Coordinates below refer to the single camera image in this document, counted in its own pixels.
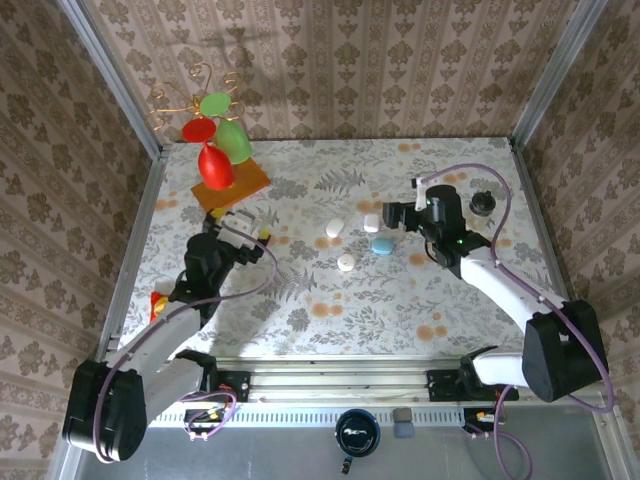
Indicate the blue earbud case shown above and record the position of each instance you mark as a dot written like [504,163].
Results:
[383,245]

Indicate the white oval earbud case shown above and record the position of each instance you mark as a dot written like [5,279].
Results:
[334,228]

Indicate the white rounded square earbud case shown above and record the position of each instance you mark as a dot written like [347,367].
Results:
[372,223]

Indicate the white round earbud case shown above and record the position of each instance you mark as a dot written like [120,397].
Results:
[346,262]

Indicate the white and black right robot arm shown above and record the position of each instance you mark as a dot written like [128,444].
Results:
[500,285]

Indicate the grey and black left robot arm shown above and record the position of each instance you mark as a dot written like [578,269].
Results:
[105,415]

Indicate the clear bottle with black cap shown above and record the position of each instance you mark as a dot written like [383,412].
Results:
[482,202]

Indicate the red plastic goblet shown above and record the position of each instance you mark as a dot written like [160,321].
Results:
[216,167]

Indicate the red and yellow snack packet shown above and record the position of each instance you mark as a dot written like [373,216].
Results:
[157,305]

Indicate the green plastic goblet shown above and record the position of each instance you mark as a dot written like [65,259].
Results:
[232,142]

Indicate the grey metal tray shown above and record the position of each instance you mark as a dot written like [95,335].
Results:
[225,460]

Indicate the small grey block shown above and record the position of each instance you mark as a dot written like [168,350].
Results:
[401,415]

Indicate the dark blue bowl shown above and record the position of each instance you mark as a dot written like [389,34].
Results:
[357,432]

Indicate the small blue-grey pad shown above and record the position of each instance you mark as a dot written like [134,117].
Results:
[404,430]

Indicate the small black clip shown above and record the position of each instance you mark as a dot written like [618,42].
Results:
[346,466]

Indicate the aluminium side rail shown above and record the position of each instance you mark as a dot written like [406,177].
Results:
[148,200]
[535,200]

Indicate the long aluminium mounting rail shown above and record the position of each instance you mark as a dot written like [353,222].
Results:
[340,380]

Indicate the aluminium corner post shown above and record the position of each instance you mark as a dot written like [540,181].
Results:
[556,75]
[112,75]

